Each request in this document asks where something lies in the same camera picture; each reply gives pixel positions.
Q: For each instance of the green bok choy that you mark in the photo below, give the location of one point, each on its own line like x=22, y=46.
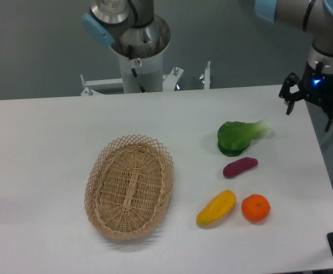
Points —
x=235, y=137

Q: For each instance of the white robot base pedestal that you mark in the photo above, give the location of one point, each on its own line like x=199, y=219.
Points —
x=150, y=70

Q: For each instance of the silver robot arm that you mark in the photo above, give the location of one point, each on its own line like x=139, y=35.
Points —
x=139, y=37

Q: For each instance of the white metal mounting frame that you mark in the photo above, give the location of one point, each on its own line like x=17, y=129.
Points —
x=170, y=82

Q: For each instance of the oval wicker basket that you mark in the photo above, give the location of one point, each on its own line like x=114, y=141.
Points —
x=129, y=187

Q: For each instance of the orange tangerine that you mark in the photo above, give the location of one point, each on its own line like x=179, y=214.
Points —
x=255, y=208

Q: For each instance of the yellow mango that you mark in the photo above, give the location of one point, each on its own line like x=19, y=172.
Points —
x=217, y=208

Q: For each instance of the purple sweet potato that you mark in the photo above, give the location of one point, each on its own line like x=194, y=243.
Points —
x=239, y=166

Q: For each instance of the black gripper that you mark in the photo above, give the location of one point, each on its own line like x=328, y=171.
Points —
x=315, y=87

